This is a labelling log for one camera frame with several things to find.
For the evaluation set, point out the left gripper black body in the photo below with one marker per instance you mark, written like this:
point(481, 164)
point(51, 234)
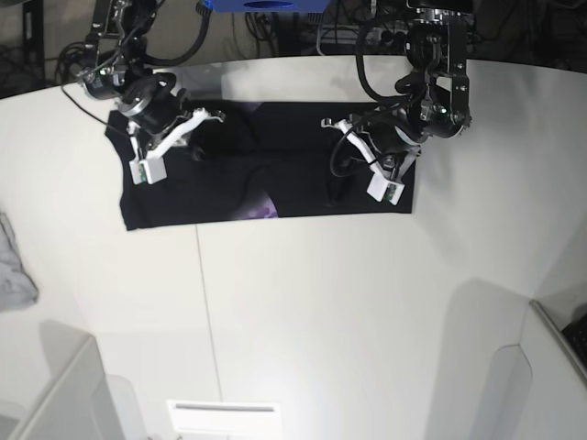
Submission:
point(381, 124)

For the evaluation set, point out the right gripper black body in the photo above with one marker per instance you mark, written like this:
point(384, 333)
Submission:
point(151, 103)

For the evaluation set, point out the black T-shirt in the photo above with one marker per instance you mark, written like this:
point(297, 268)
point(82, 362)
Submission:
point(265, 160)

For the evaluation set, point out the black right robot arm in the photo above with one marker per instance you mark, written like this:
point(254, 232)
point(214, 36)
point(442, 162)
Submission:
point(115, 53)

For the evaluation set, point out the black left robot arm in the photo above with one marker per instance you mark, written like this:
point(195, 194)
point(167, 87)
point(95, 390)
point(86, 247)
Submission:
point(431, 101)

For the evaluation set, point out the blue box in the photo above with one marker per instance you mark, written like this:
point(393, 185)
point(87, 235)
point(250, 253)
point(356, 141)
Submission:
point(277, 6)

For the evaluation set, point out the grey cloth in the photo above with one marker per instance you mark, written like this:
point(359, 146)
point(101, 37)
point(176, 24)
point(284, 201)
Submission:
point(18, 290)

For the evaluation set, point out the black keyboard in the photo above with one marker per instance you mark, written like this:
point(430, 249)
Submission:
point(576, 335)

